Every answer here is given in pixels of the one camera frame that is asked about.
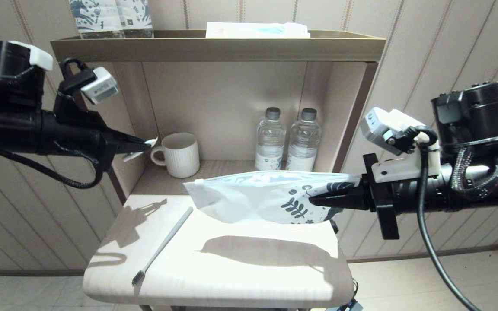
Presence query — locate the small white toothpaste tube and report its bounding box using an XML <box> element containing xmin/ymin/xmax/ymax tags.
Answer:
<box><xmin>121</xmin><ymin>137</ymin><xmax>160</xmax><ymax>163</ymax></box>

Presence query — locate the white blue floral pouch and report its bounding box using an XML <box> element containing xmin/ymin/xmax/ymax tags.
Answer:
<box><xmin>183</xmin><ymin>170</ymin><xmax>362</xmax><ymax>225</ymax></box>

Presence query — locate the grey toothbrush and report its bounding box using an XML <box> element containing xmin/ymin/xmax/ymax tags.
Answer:
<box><xmin>131</xmin><ymin>207</ymin><xmax>194</xmax><ymax>287</ymax></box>

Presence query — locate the white ribbed mug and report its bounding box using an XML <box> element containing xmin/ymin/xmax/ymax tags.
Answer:
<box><xmin>150</xmin><ymin>133</ymin><xmax>201</xmax><ymax>179</ymax></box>

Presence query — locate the clear water bottle grey cap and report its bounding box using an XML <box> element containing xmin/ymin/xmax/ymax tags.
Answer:
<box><xmin>287</xmin><ymin>108</ymin><xmax>321</xmax><ymax>172</ymax></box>
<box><xmin>255</xmin><ymin>107</ymin><xmax>286</xmax><ymax>171</ymax></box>

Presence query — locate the black blue-edged device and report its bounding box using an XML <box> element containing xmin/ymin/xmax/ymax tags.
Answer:
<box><xmin>327</xmin><ymin>298</ymin><xmax>364</xmax><ymax>311</ymax></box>

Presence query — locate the beige wooden shelf unit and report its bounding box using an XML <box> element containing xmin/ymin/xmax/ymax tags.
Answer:
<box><xmin>50</xmin><ymin>29</ymin><xmax>386</xmax><ymax>311</ymax></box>

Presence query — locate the white blue flat packet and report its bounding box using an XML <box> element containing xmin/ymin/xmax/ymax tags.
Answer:
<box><xmin>206</xmin><ymin>22</ymin><xmax>311</xmax><ymax>38</ymax></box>

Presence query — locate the white right camera bracket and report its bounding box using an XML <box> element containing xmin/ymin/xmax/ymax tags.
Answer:
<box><xmin>371</xmin><ymin>153</ymin><xmax>442</xmax><ymax>182</ymax></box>

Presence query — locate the black left camera bracket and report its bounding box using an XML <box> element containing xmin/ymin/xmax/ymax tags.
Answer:
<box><xmin>54</xmin><ymin>58</ymin><xmax>111</xmax><ymax>130</ymax></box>

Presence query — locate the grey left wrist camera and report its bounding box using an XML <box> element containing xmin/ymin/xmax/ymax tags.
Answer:
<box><xmin>80</xmin><ymin>66</ymin><xmax>119</xmax><ymax>105</ymax></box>

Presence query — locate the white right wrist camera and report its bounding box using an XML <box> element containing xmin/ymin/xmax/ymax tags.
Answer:
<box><xmin>359</xmin><ymin>107</ymin><xmax>414</xmax><ymax>155</ymax></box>

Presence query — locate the braided right arm cable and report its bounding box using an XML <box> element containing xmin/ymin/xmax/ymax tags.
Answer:
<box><xmin>450</xmin><ymin>145</ymin><xmax>498</xmax><ymax>193</ymax></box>

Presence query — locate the black left camera cable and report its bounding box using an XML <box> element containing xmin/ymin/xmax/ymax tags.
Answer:
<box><xmin>59</xmin><ymin>57</ymin><xmax>87</xmax><ymax>76</ymax></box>

